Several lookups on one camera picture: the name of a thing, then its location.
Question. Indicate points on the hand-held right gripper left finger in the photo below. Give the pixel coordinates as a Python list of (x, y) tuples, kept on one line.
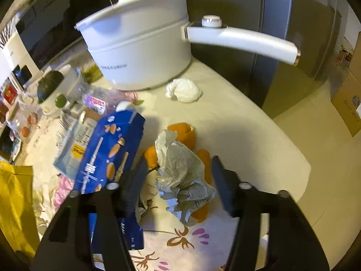
[(135, 187)]

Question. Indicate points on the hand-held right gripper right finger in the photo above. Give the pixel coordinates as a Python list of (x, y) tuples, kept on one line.
[(222, 185)]

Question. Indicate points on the orange peel piece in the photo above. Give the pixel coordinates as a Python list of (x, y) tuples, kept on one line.
[(204, 163), (151, 155), (180, 131), (201, 215)]

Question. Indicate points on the grey paper wrapper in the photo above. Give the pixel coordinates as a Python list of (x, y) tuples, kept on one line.
[(180, 169)]

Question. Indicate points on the blue almond print carton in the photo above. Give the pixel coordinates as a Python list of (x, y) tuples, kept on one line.
[(112, 135)]

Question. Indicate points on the white and blue pouch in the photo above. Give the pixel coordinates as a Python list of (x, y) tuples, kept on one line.
[(70, 152)]

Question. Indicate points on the floral tablecloth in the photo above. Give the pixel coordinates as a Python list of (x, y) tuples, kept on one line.
[(225, 124)]

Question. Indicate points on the clear plastic bottle pink label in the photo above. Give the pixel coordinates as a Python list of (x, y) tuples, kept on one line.
[(96, 101)]

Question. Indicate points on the white crumpled tissue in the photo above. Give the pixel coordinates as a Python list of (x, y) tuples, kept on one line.
[(183, 90)]

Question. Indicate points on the yellow bag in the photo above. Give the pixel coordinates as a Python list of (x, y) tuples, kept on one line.
[(15, 200)]

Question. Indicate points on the clear plastic container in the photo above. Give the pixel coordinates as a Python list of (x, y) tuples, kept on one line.
[(24, 125)]

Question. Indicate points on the red package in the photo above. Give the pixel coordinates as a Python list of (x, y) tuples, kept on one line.
[(8, 94)]

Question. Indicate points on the black glass-front oven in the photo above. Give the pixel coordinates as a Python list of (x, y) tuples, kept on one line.
[(50, 34)]

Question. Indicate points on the grey refrigerator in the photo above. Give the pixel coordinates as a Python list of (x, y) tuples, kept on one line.
[(253, 8)]

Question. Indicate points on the white appliance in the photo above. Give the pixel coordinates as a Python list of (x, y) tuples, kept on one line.
[(11, 56)]

